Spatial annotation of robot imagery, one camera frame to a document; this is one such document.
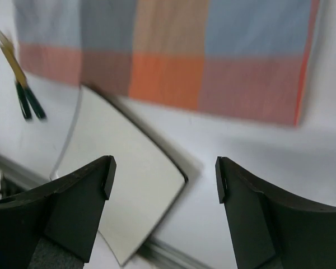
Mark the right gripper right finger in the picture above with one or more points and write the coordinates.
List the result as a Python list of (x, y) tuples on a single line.
[(271, 227)]

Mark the gold knife green handle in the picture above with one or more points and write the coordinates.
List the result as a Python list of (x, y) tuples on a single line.
[(34, 104)]

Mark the gold fork green handle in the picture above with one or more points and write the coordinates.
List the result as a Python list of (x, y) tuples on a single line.
[(8, 50)]

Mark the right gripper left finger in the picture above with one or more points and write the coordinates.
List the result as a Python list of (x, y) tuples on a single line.
[(53, 215)]

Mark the checkered orange blue cloth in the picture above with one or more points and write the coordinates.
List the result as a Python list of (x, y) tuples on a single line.
[(244, 59)]

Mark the square white plate black rim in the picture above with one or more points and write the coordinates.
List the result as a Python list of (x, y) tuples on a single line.
[(146, 182)]

